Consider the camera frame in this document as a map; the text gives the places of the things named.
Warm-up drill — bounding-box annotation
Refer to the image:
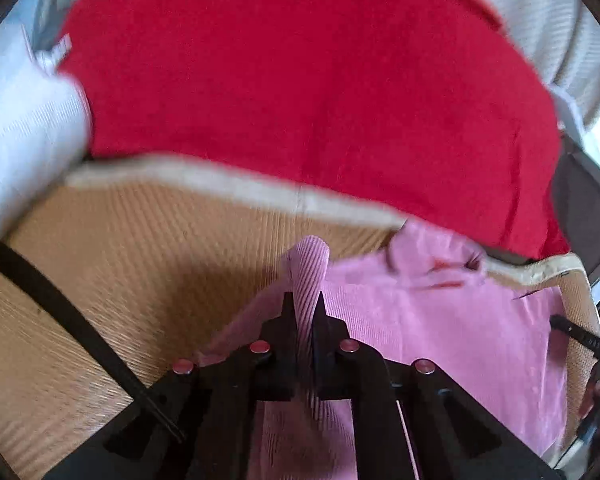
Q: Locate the pink corduroy jacket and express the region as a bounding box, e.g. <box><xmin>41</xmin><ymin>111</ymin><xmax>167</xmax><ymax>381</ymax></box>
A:
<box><xmin>198</xmin><ymin>220</ymin><xmax>567</xmax><ymax>454</ymax></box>

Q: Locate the woven bamboo bed mat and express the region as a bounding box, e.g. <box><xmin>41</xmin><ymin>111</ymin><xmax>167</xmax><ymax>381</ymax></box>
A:
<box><xmin>7</xmin><ymin>156</ymin><xmax>600</xmax><ymax>457</ymax></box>

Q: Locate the red blanket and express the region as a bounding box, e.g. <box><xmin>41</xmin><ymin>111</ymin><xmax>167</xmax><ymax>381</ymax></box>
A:
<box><xmin>61</xmin><ymin>0</ymin><xmax>569</xmax><ymax>259</ymax></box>

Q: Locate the white bedsheet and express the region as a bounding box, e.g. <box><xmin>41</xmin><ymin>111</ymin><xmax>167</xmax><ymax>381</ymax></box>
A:
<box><xmin>0</xmin><ymin>0</ymin><xmax>91</xmax><ymax>237</ymax></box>

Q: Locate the beige dotted curtain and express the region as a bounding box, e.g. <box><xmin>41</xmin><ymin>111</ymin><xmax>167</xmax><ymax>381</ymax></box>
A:
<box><xmin>489</xmin><ymin>0</ymin><xmax>600</xmax><ymax>131</ymax></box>

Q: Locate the black cable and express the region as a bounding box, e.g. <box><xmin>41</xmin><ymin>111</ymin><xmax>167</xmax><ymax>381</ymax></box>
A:
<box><xmin>0</xmin><ymin>231</ymin><xmax>184</xmax><ymax>443</ymax></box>

